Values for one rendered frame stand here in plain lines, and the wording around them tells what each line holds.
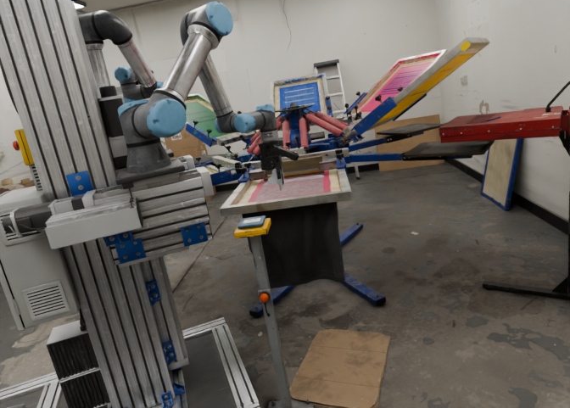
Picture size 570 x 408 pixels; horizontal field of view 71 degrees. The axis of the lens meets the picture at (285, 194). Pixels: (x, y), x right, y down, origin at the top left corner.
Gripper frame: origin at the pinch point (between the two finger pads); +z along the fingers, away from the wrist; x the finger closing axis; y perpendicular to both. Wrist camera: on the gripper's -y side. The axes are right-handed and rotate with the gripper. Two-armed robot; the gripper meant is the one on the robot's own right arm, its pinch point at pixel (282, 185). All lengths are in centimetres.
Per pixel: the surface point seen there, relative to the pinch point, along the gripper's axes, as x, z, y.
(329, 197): 1.9, 7.4, -19.5
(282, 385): 21, 85, 12
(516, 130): -48, -1, -119
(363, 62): -471, -62, -90
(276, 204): 2.0, 7.7, 4.0
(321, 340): -35, 103, -3
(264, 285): 21.2, 35.8, 11.6
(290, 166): -56, 3, 1
